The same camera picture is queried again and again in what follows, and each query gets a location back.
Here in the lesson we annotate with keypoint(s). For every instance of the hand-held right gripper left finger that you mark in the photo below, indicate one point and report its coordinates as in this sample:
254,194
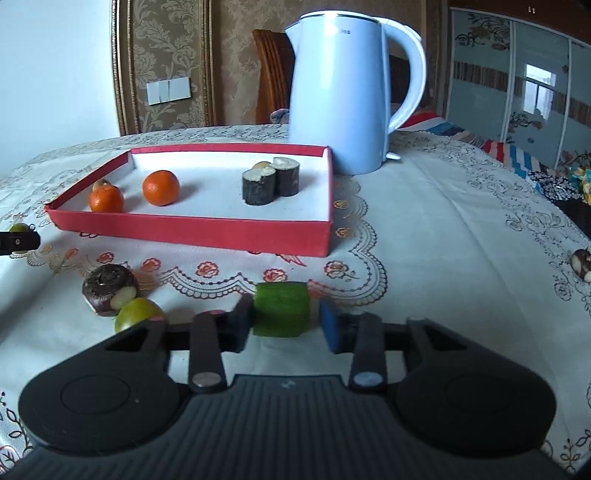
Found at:
242,323

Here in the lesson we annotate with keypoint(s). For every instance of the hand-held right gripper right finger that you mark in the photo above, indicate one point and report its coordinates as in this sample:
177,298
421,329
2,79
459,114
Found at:
330,330

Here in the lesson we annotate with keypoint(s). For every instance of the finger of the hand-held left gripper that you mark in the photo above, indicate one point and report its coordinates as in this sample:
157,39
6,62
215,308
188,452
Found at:
18,241

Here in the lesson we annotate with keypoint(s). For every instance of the green citrus fruit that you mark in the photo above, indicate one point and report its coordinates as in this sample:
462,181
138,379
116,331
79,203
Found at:
19,227
136,314

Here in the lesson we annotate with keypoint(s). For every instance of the green sugarcane piece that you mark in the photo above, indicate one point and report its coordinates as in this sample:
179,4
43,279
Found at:
281,309

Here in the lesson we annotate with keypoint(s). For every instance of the red shallow tray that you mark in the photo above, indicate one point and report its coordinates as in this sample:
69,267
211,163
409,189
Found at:
207,233

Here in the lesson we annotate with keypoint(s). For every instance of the orange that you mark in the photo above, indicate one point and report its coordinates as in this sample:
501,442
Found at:
107,201
160,188

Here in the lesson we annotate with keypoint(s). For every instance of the dark sugarcane piece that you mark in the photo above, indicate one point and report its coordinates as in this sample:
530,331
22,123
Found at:
258,189
288,177

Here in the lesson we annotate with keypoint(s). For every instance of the dark water chestnut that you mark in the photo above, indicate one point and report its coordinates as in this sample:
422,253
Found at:
582,265
104,286

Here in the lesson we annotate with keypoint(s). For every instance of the brown longan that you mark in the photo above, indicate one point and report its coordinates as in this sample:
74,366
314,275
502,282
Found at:
261,165
100,184

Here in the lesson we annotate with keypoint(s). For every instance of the white lace tablecloth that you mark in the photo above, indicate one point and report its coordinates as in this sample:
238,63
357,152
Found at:
438,254

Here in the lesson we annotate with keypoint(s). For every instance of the pink blanket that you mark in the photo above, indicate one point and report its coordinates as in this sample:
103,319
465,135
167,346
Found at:
279,115

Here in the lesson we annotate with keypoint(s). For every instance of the white electric kettle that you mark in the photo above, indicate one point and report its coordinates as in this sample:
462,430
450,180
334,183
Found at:
337,92

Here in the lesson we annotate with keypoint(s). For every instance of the striped cloth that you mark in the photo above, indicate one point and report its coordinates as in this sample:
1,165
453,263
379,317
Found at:
503,154

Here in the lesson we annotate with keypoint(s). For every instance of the wooden chair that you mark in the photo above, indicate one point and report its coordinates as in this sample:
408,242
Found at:
272,69

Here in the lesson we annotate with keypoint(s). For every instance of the dark patterned cloth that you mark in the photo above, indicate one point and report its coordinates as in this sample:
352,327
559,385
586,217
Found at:
563,187

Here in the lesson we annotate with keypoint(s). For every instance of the patterned sliding door wardrobe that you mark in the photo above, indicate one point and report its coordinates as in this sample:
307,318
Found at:
489,83

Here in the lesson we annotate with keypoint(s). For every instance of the gold wall moulding frame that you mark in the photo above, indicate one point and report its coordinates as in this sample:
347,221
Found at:
120,69

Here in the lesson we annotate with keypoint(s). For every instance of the white wall light switch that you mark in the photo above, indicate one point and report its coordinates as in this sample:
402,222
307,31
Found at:
168,90

